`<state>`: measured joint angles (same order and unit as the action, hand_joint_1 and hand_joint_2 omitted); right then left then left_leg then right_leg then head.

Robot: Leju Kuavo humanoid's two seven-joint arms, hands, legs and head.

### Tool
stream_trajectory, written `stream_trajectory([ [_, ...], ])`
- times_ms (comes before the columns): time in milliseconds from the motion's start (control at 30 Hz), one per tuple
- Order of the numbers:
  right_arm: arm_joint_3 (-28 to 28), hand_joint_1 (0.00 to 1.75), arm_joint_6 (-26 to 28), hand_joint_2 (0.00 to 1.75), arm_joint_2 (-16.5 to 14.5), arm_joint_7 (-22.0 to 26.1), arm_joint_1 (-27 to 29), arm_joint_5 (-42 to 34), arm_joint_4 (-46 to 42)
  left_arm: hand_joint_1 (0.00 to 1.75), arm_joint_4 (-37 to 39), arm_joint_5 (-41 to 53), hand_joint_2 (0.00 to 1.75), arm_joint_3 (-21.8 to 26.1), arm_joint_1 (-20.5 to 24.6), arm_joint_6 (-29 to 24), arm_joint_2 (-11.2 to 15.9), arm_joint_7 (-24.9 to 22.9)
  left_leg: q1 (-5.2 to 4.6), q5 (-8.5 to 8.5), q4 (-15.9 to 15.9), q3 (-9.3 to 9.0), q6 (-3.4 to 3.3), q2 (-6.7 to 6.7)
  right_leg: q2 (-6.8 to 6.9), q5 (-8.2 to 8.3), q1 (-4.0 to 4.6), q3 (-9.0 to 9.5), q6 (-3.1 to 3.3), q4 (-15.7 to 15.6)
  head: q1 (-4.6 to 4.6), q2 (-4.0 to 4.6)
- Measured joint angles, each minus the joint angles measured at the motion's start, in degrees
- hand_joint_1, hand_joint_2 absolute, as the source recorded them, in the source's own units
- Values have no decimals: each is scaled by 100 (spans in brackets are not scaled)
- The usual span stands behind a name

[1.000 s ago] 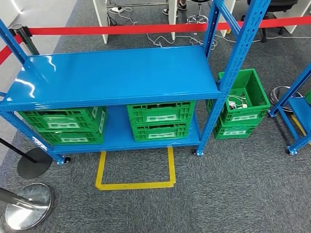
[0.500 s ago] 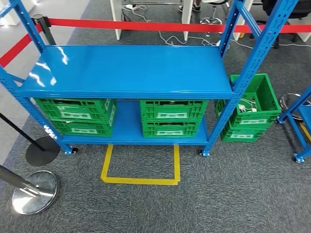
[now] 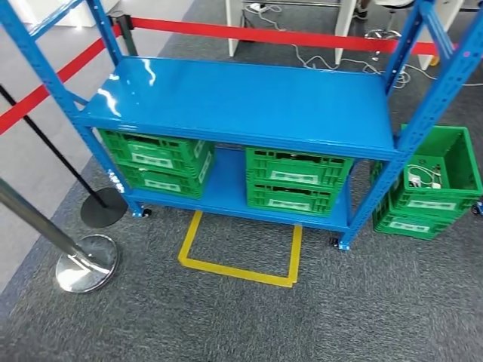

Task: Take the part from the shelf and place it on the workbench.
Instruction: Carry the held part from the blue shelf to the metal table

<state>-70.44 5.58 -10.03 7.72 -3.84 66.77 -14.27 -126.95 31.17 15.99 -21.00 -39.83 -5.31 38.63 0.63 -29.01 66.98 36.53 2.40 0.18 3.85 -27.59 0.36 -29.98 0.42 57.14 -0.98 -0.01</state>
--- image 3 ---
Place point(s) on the blue steel shelf rack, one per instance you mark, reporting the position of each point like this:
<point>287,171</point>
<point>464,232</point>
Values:
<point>245,100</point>

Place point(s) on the white power strip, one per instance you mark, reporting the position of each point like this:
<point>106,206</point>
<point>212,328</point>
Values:
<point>257,7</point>

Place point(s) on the black round-base stanchion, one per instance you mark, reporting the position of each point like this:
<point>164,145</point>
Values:
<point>103,210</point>

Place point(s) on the chrome round-base stanchion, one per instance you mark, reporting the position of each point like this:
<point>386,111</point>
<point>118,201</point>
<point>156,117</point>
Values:
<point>88,265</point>

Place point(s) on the white charger block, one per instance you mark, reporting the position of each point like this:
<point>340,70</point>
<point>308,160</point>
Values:
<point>413,182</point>

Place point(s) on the small white adapter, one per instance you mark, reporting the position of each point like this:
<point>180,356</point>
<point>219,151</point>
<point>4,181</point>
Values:
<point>436,186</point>

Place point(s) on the small orange yellow object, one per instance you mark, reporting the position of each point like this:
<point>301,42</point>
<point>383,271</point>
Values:
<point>435,61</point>

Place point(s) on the dark stanchion post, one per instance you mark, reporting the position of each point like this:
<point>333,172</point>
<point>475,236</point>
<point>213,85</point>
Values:
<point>126,35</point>

